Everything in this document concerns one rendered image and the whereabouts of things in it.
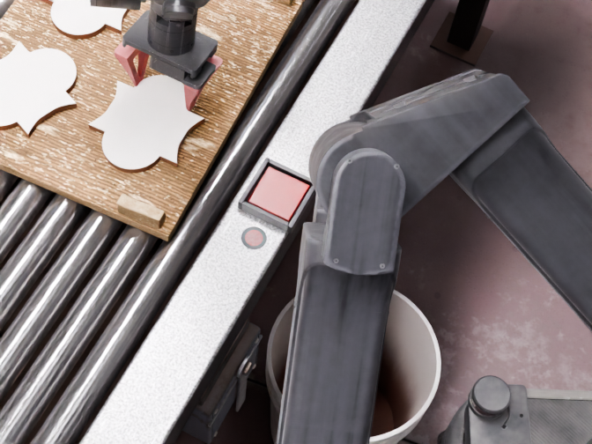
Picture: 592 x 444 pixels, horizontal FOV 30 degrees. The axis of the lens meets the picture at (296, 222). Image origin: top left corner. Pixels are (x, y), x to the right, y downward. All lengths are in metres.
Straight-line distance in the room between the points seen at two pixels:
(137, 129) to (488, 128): 0.83
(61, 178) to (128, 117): 0.12
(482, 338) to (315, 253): 1.75
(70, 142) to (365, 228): 0.85
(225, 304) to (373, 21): 0.48
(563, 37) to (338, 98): 1.41
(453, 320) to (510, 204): 1.73
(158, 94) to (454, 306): 1.13
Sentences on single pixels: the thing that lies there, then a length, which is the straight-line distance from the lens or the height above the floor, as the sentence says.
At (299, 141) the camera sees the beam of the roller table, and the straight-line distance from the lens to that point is 1.45.
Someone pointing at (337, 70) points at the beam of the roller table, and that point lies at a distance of 1.52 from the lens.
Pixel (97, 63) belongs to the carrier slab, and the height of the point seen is 0.94.
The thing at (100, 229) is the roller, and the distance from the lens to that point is 1.38.
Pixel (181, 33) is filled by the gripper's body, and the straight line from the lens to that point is 1.34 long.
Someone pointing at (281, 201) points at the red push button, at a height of 0.93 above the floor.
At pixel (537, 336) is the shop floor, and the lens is 2.41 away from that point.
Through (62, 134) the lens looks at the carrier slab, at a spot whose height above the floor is 0.94.
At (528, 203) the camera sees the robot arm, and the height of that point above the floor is 1.58.
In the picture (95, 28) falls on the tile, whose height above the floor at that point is 0.95.
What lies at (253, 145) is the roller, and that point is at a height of 0.91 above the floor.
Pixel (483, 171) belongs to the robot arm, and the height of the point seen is 1.60.
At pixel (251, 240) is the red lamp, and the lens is 1.37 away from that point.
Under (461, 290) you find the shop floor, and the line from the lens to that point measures 2.41.
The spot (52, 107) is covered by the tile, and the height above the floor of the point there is 0.95.
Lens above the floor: 2.13
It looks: 61 degrees down
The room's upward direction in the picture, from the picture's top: 9 degrees clockwise
